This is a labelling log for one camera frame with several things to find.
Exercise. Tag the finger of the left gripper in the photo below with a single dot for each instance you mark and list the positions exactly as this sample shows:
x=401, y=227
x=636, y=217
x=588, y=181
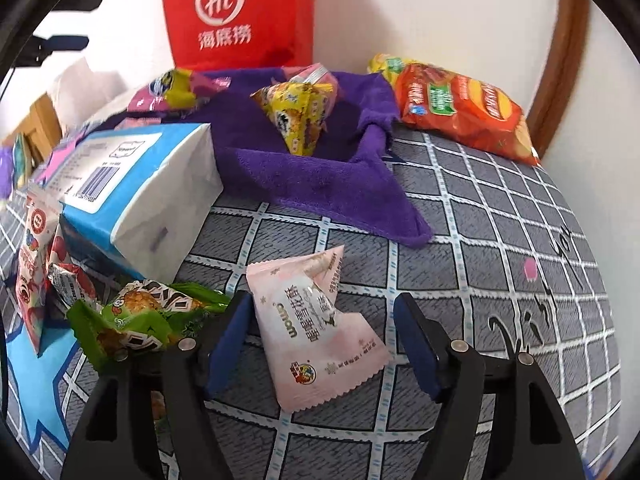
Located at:
x=38, y=49
x=77, y=5

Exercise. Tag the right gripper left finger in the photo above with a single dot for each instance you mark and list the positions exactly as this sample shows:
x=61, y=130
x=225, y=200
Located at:
x=115, y=436

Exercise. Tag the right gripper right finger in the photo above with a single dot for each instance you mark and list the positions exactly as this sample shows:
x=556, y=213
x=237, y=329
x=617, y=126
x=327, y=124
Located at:
x=529, y=437

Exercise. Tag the green snack packet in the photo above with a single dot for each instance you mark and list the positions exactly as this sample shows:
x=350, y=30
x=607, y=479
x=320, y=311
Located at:
x=145, y=316

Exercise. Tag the pink yellow snack bag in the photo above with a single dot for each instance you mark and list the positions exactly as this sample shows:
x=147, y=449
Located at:
x=177, y=89

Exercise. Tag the tall pink strawberry packet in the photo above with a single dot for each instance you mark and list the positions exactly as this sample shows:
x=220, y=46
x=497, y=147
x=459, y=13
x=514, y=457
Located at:
x=43, y=213

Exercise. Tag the white red packet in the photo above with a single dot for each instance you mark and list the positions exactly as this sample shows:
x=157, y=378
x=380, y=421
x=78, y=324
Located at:
x=72, y=284

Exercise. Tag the pale pink triangular packet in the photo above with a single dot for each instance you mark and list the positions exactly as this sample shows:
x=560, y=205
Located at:
x=314, y=351

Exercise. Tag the yellow cartoon snack packet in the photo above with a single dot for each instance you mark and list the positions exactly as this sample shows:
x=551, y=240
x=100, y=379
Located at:
x=298, y=110

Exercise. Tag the pink silver-banded snack packet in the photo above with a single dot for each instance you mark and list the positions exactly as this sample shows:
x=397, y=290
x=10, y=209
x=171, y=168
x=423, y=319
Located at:
x=314, y=74

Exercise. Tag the white plastic bag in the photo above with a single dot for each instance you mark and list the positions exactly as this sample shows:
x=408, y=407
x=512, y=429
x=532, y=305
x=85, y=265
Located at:
x=79, y=92

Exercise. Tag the wooden chair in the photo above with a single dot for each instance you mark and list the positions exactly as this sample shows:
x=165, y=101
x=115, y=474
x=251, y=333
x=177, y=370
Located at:
x=40, y=128

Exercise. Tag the blue paper star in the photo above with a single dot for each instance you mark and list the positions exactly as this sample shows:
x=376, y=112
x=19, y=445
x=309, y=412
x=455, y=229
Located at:
x=37, y=377

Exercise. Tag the pink paper star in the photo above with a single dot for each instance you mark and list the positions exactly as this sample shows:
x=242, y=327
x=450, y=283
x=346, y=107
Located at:
x=45, y=172

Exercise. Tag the red paper shopping bag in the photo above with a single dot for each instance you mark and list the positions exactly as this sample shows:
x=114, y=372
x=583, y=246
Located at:
x=221, y=34

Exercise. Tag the blue white tissue box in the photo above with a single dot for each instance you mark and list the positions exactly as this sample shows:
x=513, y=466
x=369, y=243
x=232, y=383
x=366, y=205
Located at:
x=140, y=196

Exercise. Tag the purple cloth basket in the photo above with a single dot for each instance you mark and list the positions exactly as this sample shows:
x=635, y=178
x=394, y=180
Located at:
x=346, y=178

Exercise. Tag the yellow chips bag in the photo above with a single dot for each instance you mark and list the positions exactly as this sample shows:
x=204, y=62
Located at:
x=387, y=63

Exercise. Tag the orange chips bag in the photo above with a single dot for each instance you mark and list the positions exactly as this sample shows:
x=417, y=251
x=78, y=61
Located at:
x=469, y=111

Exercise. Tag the brown wooden door frame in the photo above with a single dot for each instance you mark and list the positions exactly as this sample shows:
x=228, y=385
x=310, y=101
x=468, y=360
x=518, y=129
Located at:
x=560, y=73

